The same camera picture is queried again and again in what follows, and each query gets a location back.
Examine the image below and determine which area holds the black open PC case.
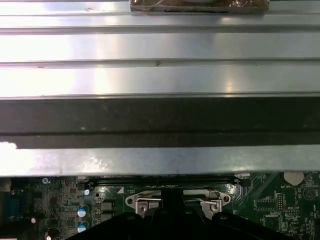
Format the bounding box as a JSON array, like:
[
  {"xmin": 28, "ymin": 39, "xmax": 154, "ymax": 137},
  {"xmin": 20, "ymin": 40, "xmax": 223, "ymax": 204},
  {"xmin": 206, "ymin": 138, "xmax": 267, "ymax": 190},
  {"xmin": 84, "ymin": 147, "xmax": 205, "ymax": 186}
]
[{"xmin": 0, "ymin": 94, "xmax": 320, "ymax": 180}]

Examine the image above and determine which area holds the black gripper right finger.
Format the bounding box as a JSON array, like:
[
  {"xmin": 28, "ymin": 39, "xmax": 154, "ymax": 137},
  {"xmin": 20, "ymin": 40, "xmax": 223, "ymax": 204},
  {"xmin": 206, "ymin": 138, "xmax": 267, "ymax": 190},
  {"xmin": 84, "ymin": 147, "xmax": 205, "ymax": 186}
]
[{"xmin": 172, "ymin": 191, "xmax": 280, "ymax": 240}]

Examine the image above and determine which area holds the metal socket cover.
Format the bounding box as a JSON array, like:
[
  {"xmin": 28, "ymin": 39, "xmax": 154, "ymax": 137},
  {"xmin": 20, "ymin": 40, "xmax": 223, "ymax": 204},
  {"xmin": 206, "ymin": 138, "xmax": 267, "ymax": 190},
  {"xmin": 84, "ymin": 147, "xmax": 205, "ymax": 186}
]
[{"xmin": 183, "ymin": 192, "xmax": 210, "ymax": 201}]

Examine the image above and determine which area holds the silver-top capacitor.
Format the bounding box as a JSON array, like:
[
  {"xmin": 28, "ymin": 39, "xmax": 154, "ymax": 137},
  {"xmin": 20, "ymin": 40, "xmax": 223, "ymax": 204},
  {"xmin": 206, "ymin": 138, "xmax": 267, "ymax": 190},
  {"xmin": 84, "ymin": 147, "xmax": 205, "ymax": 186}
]
[
  {"xmin": 77, "ymin": 219, "xmax": 91, "ymax": 234},
  {"xmin": 77, "ymin": 204, "xmax": 91, "ymax": 218}
]

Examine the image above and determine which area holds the round coin battery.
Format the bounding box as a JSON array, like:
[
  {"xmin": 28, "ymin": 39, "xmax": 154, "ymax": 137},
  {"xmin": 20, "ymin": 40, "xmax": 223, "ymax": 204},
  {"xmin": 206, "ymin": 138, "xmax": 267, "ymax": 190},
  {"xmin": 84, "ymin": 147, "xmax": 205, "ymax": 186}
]
[{"xmin": 283, "ymin": 171, "xmax": 305, "ymax": 186}]

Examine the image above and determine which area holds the green motherboard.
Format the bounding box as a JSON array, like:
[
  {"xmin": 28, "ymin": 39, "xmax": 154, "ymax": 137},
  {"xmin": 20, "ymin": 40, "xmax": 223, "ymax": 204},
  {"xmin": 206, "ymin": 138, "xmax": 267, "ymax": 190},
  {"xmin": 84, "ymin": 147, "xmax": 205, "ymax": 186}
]
[{"xmin": 0, "ymin": 172, "xmax": 320, "ymax": 240}]

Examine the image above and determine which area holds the blue VGA port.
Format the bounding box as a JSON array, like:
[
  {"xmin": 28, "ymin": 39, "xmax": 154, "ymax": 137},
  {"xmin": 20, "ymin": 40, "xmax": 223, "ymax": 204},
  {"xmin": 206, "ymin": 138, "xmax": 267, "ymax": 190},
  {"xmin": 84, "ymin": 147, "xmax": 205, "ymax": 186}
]
[{"xmin": 0, "ymin": 193, "xmax": 26, "ymax": 218}]

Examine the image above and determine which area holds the metal wire locking lever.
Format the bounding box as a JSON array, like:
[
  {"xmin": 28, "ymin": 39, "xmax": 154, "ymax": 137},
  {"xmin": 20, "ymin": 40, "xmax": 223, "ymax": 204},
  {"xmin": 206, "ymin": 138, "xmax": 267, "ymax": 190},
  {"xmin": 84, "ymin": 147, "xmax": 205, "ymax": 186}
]
[
  {"xmin": 135, "ymin": 197, "xmax": 162, "ymax": 204},
  {"xmin": 192, "ymin": 189, "xmax": 223, "ymax": 203}
]

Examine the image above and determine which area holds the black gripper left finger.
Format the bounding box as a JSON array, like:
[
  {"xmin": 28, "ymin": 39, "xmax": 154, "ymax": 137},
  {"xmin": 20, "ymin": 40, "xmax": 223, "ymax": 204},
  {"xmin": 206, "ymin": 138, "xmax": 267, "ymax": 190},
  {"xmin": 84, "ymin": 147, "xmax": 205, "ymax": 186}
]
[{"xmin": 66, "ymin": 191, "xmax": 173, "ymax": 240}]

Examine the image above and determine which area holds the black RAM slot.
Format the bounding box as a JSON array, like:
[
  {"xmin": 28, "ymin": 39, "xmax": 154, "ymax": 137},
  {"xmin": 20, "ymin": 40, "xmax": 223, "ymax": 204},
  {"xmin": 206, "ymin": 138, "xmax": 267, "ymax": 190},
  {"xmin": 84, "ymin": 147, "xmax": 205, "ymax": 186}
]
[{"xmin": 88, "ymin": 176, "xmax": 241, "ymax": 186}]

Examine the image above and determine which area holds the CPU socket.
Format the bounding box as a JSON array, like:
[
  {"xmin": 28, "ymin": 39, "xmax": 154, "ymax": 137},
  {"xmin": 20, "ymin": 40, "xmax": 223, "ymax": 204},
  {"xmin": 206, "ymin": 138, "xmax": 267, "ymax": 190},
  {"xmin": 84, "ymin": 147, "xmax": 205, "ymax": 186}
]
[{"xmin": 124, "ymin": 187, "xmax": 232, "ymax": 218}]

